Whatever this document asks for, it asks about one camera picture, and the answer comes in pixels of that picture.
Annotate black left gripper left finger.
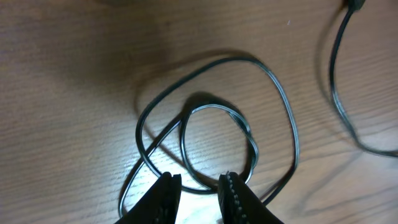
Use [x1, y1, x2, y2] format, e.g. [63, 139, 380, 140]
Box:
[115, 172, 182, 224]

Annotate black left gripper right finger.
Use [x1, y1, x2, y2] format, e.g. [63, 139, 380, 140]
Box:
[218, 172, 283, 224]

